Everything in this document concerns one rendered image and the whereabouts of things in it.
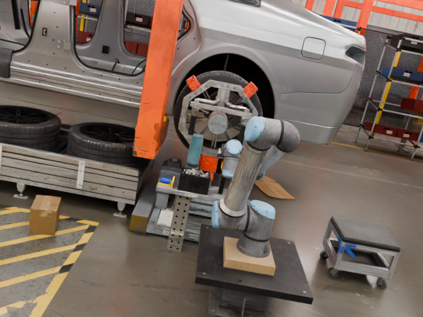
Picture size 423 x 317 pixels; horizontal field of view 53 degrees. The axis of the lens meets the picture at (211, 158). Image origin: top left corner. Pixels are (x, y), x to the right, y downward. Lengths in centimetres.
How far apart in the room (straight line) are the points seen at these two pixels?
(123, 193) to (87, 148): 43
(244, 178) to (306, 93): 155
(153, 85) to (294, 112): 120
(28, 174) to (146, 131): 96
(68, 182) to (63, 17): 126
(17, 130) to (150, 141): 104
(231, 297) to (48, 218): 127
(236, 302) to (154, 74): 151
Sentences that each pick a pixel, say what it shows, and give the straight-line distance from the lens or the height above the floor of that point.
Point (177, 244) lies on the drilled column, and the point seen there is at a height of 6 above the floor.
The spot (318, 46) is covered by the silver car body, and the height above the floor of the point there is 149.
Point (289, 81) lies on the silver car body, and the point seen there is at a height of 119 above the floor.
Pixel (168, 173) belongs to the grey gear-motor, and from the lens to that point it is 321.
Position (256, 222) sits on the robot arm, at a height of 54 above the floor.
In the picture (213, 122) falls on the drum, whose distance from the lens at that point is 293.
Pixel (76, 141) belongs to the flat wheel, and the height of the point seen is 47.
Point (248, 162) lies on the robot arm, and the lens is 199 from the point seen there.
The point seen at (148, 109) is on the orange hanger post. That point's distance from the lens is 293.
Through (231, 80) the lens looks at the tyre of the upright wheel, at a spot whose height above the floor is 114.
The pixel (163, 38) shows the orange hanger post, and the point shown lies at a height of 135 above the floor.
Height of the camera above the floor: 147
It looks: 17 degrees down
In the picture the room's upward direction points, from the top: 12 degrees clockwise
